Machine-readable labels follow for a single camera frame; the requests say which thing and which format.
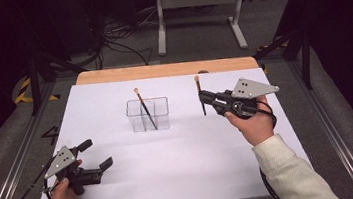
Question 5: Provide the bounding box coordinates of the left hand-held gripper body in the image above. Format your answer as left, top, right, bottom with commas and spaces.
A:
40, 142, 106, 199

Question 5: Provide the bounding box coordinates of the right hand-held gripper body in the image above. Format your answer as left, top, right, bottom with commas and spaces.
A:
211, 73, 283, 123

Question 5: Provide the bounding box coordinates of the dark blue pencil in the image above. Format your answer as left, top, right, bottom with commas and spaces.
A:
193, 74, 208, 117

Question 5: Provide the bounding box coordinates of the clear plastic pen holder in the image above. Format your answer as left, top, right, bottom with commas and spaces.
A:
124, 95, 172, 134

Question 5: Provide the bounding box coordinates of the brush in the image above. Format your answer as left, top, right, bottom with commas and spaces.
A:
133, 85, 159, 133

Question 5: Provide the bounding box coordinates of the person's left hand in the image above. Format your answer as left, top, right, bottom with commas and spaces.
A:
48, 175, 81, 199

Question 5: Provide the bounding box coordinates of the person's right hand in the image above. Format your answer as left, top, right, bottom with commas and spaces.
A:
223, 94, 279, 151

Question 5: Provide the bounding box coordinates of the wooden table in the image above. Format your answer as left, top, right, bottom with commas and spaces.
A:
74, 51, 260, 90

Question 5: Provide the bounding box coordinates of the black tripod stand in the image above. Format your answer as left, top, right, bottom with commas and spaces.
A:
22, 43, 94, 118
251, 27, 316, 96

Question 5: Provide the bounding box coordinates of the white table sheet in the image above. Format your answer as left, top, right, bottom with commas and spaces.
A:
21, 59, 315, 199

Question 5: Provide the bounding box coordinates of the yellow black hazard tape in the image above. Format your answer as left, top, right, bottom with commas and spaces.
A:
10, 74, 62, 106

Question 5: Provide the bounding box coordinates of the aluminium floor rail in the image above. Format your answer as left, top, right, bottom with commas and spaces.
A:
285, 53, 353, 199
0, 81, 70, 199

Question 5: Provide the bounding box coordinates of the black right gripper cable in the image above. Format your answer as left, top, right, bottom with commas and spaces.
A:
251, 97, 289, 199

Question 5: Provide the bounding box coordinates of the tangle of floor cables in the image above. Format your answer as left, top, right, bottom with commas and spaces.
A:
95, 5, 165, 71

